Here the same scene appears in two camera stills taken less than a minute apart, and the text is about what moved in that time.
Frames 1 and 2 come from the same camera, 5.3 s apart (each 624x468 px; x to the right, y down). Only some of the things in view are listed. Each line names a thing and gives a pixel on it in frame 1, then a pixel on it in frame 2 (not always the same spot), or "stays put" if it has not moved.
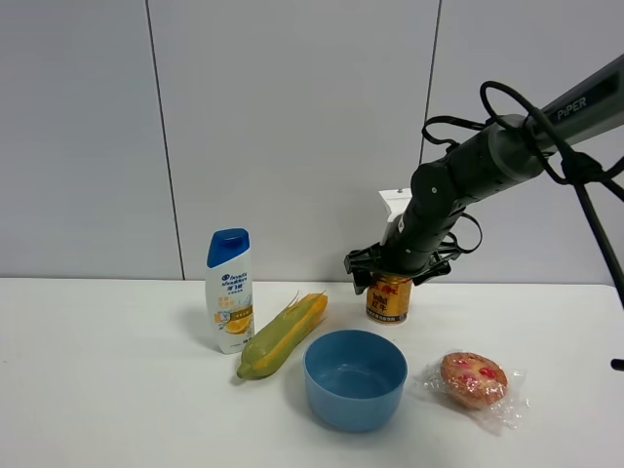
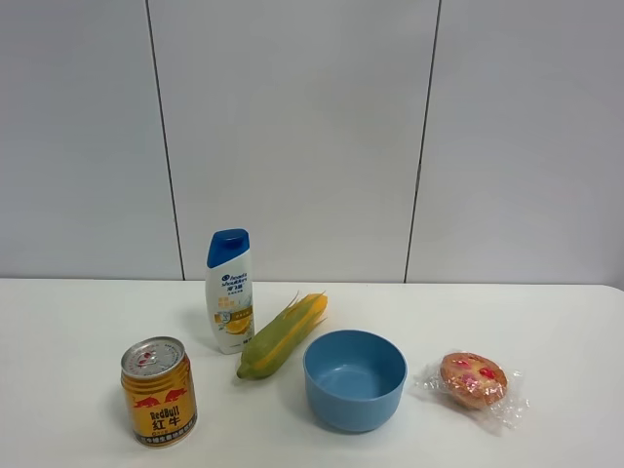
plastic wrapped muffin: (478, 385) stays put
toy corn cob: (270, 344) stays put
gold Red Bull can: (388, 298) to (158, 379)
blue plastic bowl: (354, 379) stays put
